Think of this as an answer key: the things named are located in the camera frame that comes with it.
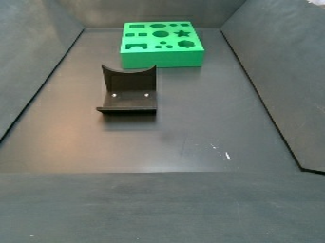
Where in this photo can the black curved holder bracket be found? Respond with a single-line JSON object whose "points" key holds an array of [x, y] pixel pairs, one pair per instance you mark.
{"points": [[131, 91]]}

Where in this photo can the green shape sorter block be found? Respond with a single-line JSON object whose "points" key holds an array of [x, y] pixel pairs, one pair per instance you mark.
{"points": [[166, 44]]}

